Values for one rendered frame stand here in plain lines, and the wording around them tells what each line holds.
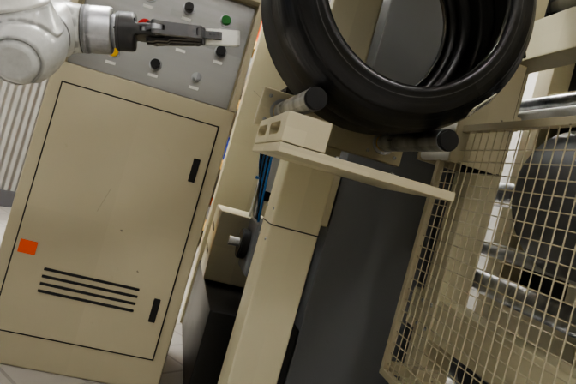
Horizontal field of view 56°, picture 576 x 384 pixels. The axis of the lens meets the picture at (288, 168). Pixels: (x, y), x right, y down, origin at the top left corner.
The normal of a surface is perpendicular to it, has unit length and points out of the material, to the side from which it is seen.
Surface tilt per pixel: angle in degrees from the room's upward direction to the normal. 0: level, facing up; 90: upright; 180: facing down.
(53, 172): 90
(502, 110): 90
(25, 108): 90
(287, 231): 90
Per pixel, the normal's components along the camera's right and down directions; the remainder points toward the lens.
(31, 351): 0.20, 0.03
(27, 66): 0.11, 0.56
